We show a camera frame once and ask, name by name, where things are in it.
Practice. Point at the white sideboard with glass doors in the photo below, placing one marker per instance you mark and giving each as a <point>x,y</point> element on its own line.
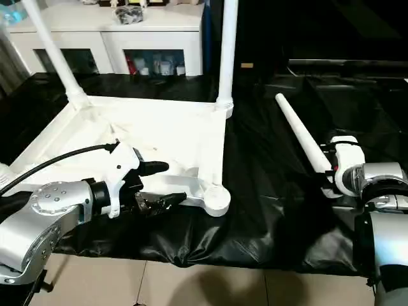
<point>105,38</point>

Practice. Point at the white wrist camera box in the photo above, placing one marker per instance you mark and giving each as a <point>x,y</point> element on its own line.
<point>124,169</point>
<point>349,156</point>

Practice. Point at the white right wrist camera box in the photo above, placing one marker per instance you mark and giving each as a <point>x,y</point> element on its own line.
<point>349,156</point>

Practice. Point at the long black bar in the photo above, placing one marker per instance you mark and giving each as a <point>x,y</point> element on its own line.
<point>350,67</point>

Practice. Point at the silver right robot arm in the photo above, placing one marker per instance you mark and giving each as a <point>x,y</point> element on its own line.
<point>382,178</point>

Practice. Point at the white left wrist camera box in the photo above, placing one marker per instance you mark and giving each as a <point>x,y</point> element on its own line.
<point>124,169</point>

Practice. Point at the dark object on cabinet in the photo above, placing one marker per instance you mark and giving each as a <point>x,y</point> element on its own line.
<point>129,16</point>

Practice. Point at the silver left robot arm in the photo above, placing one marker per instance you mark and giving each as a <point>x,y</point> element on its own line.
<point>44,217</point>

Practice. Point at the white plastic table leg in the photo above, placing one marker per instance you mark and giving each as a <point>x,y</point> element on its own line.
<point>227,51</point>
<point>299,134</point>
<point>54,57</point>

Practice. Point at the small beige label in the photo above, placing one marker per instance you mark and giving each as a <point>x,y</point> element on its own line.
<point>247,65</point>

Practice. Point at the white plastic table top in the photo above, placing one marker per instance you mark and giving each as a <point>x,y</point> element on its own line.
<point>159,127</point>

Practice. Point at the black plastic mat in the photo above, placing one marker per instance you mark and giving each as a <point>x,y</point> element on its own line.
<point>268,223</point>

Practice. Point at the grey curtain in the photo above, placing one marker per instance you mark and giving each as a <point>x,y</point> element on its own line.
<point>9,57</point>

